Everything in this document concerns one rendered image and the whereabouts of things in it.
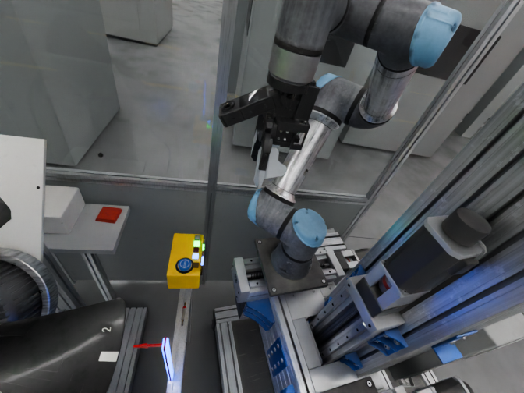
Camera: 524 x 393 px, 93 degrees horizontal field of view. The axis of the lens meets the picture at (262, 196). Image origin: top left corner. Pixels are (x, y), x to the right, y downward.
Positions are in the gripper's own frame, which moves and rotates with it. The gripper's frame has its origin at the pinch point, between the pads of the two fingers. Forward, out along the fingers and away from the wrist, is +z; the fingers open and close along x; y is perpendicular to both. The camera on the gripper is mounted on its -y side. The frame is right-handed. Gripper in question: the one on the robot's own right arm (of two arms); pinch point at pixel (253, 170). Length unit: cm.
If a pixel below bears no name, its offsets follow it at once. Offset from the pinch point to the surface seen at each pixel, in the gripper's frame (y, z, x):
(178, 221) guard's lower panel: -23, 76, 45
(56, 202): -66, 51, 32
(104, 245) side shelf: -48, 62, 20
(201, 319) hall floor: -6, 148, 20
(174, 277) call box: -17.1, 42.3, -3.5
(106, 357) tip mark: -26.7, 30.7, -26.5
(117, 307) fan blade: -27.0, 29.1, -17.2
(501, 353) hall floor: 227, 148, -13
